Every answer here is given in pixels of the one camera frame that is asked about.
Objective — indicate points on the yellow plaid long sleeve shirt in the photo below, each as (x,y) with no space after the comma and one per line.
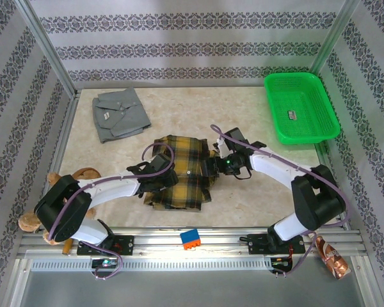
(188,192)

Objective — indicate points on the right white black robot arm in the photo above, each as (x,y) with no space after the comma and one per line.
(316,198)

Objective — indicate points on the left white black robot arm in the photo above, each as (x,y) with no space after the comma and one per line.
(67,208)

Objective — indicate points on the blue orange toy block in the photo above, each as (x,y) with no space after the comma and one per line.
(190,239)

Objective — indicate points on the grey folded polo shirt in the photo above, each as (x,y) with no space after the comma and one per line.
(121,115)

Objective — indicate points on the small label in basket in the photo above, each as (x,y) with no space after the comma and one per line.
(292,115)

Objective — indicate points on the green plastic basket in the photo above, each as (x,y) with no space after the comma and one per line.
(302,105)

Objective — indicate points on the brown foil snack packet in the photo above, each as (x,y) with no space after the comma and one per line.
(331,256)

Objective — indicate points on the brown teddy bear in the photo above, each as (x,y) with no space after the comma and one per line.
(28,222)

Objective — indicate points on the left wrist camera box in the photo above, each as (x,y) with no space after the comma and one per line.
(161,163)

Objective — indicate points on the slotted aluminium base rail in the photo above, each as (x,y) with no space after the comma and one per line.
(163,238)

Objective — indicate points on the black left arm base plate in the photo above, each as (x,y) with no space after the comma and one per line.
(126,244)

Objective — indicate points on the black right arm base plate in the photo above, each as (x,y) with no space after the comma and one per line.
(257,243)

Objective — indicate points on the aluminium corner post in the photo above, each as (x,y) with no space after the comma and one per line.
(334,35)
(48,48)

